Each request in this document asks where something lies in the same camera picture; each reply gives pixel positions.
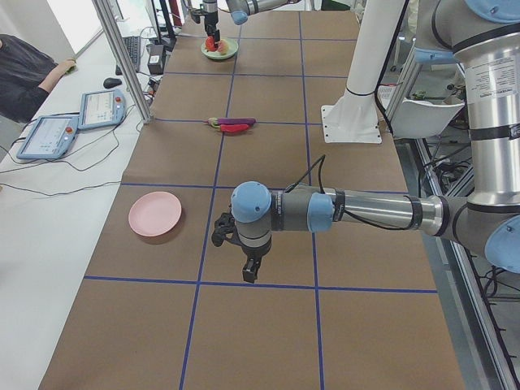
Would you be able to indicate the near blue teach pendant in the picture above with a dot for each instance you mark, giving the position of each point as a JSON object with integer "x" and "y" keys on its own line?
{"x": 50, "y": 137}

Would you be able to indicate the peach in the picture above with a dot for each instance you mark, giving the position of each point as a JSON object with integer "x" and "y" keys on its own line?
{"x": 223, "y": 47}

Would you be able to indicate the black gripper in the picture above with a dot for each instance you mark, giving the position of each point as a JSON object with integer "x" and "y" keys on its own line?
{"x": 254, "y": 253}
{"x": 210, "y": 18}

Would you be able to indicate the pink plate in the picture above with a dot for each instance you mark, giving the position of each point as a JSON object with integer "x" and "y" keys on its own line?
{"x": 154, "y": 214}

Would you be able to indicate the white plastic cover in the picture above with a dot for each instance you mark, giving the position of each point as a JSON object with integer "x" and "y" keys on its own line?
{"x": 422, "y": 119}

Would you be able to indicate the green plate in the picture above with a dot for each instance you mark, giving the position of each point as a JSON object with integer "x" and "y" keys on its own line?
{"x": 232, "y": 48}

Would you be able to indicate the person in dark shirt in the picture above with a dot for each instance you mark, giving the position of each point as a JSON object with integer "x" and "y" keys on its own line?
{"x": 28, "y": 76}

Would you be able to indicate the far blue teach pendant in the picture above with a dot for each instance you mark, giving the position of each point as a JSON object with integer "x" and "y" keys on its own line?
{"x": 101, "y": 109}

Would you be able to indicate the red chili pepper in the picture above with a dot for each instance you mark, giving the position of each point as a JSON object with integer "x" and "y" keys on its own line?
{"x": 233, "y": 128}

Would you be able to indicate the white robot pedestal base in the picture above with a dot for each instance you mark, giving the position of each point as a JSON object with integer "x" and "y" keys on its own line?
{"x": 354, "y": 117}

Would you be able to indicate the person's hand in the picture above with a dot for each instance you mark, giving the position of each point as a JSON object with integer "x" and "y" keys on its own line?
{"x": 68, "y": 66}

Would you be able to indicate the purple eggplant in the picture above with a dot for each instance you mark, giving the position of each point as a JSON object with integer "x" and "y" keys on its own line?
{"x": 215, "y": 122}

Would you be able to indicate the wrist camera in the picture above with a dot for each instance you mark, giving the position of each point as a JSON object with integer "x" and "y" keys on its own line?
{"x": 225, "y": 230}
{"x": 196, "y": 15}

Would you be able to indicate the black computer mouse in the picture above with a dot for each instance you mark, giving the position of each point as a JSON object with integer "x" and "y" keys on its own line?
{"x": 111, "y": 82}

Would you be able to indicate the blue teach pendant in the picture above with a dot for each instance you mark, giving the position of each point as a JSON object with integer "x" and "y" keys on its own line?
{"x": 101, "y": 109}
{"x": 50, "y": 137}

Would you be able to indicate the grey aluminium frame post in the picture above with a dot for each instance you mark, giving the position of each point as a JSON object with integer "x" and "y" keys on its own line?
{"x": 118, "y": 48}

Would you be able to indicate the black keyboard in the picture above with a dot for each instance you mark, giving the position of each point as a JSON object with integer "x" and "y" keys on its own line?
{"x": 133, "y": 47}

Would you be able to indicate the black power adapter box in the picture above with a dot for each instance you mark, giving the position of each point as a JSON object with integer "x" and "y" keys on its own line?
{"x": 156, "y": 60}

